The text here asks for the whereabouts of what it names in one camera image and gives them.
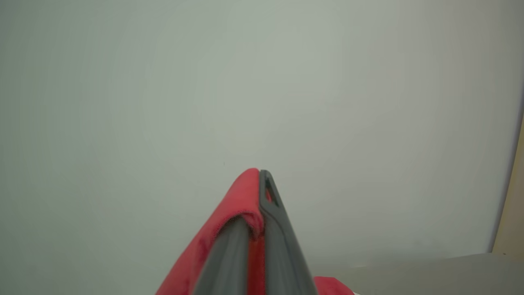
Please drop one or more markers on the red basketball jersey number 23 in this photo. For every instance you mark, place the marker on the red basketball jersey number 23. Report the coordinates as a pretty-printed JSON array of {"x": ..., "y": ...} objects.
[{"x": 233, "y": 200}]

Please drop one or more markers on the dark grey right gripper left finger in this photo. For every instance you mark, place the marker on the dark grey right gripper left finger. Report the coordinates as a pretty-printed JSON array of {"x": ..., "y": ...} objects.
[{"x": 229, "y": 262}]

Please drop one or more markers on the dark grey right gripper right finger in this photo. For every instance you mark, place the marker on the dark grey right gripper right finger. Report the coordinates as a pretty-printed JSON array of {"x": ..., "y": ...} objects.
[{"x": 282, "y": 254}]

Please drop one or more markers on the beige panel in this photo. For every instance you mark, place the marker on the beige panel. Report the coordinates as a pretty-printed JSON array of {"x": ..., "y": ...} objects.
[{"x": 511, "y": 213}]

